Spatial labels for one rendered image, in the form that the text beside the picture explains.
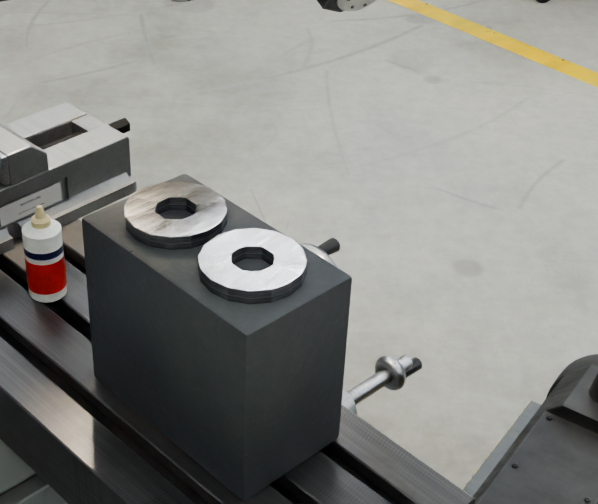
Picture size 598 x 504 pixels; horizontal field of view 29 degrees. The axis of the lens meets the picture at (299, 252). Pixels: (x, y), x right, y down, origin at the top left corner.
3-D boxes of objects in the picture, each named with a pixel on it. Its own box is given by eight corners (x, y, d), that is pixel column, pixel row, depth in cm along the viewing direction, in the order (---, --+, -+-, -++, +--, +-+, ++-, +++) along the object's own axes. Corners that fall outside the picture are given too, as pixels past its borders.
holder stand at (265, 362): (188, 325, 119) (185, 158, 108) (341, 438, 107) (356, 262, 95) (92, 377, 112) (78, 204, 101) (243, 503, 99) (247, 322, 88)
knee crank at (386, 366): (403, 359, 186) (406, 330, 182) (431, 377, 182) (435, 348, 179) (306, 422, 173) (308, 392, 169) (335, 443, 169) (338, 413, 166)
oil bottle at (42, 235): (53, 276, 125) (44, 190, 119) (75, 293, 123) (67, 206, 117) (21, 291, 123) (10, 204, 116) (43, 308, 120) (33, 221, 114)
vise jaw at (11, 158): (-14, 130, 136) (-18, 100, 134) (49, 170, 130) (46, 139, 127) (-58, 147, 133) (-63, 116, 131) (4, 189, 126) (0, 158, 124)
